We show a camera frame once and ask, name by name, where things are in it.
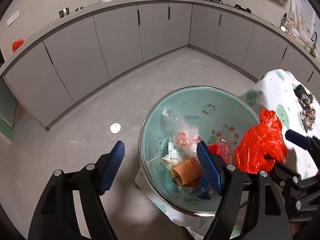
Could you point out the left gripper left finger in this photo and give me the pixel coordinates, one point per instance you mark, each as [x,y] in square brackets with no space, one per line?
[108,165]

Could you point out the green cloud pattern tablecloth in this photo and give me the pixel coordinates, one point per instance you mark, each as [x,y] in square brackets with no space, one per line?
[213,113]

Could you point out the grey kitchen cabinets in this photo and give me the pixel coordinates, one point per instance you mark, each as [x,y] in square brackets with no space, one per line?
[73,57]

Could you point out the kitchen faucet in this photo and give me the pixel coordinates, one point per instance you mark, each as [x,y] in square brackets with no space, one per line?
[314,42]

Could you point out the orange patterned window curtain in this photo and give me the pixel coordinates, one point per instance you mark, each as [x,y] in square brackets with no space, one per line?
[303,20]

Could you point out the pink plastic bag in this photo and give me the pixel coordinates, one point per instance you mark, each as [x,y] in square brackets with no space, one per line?
[223,148]

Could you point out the orange paper cup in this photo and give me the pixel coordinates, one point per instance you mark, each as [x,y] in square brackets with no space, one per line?
[187,173]

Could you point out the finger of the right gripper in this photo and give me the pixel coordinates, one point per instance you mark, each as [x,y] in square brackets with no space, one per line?
[282,174]
[311,144]

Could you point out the red plastic bag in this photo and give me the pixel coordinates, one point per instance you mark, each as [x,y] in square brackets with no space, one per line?
[262,145]

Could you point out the white paper scrap on floor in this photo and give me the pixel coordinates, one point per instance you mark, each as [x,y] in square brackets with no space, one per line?
[115,128]

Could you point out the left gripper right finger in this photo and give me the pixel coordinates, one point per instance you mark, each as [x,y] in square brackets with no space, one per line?
[212,166]

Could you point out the red blue snack wrapper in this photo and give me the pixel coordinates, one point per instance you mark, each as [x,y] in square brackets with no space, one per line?
[202,188]

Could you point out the red object on counter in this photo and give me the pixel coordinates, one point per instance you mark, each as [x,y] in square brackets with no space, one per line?
[17,44]

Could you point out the clear plastic bag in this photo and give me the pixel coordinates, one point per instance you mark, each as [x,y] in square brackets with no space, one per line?
[185,136]

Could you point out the dish rack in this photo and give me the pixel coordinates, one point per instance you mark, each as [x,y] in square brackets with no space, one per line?
[285,25]

